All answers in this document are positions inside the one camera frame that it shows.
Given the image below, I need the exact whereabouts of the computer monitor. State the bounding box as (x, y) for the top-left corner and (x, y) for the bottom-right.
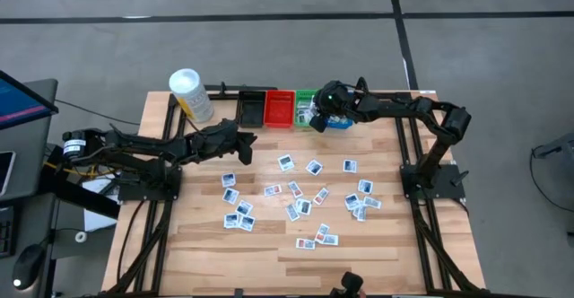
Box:
(0, 69), (60, 131)

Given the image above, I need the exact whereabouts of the white wipes canister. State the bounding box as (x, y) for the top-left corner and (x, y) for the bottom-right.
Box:
(168, 67), (215, 124)

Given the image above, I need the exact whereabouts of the black cable under table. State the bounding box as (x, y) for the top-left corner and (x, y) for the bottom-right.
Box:
(115, 198), (147, 285)

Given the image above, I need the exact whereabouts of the black floor cable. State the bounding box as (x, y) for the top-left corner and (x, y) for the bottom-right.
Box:
(528, 149), (574, 214)

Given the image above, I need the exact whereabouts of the black object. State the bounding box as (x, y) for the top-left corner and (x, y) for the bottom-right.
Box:
(330, 270), (365, 298)

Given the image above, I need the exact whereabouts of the black plastic basket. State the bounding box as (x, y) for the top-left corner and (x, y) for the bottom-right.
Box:
(236, 90), (267, 129)

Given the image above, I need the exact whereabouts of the black stand leg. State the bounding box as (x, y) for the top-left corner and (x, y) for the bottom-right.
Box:
(531, 130), (574, 167)

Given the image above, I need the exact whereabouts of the white paper sheet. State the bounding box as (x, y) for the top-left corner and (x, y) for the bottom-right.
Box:
(83, 176), (122, 232)

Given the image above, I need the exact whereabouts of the black desk beam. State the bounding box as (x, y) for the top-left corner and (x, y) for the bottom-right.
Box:
(38, 167), (121, 221)

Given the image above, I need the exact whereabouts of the blue plastic basket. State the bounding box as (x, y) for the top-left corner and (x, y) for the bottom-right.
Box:
(323, 89), (354, 130)

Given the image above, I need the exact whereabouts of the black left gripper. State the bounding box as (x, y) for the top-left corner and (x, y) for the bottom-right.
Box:
(206, 118), (254, 166)

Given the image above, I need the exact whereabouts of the yellow cable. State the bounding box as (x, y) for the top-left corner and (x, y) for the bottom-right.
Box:
(44, 161), (113, 179)

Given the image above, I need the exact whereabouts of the black monitor cable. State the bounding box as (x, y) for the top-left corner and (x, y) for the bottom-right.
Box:
(56, 98), (142, 127)

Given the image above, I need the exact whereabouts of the green plastic basket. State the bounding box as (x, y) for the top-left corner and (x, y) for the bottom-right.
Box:
(294, 89), (325, 129)

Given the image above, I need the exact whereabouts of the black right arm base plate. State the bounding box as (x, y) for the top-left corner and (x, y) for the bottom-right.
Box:
(400, 162), (466, 200)

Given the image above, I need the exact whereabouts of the black computer mouse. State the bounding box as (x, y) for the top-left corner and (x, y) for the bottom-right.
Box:
(11, 242), (48, 293)

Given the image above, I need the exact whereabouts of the red plastic basket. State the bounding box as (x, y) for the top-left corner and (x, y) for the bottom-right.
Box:
(263, 89), (296, 129)

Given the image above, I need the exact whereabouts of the black keyboard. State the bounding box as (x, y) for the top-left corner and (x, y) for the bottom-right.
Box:
(0, 206), (19, 259)

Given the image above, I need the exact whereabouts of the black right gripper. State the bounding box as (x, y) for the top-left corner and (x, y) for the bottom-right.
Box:
(309, 82), (360, 134)

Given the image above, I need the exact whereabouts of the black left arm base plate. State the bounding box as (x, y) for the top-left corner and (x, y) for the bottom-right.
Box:
(117, 165), (183, 202)

